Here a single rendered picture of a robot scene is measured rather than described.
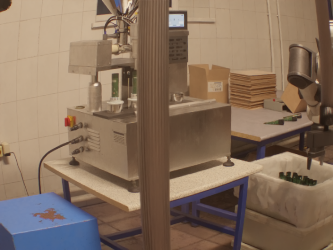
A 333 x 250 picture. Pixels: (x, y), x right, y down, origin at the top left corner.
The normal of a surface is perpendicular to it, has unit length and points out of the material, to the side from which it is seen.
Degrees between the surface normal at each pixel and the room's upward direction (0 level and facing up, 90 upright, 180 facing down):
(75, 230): 90
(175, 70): 90
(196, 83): 90
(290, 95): 90
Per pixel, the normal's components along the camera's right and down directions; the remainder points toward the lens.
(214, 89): 0.40, 0.18
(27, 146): 0.67, 0.15
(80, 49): -0.74, 0.14
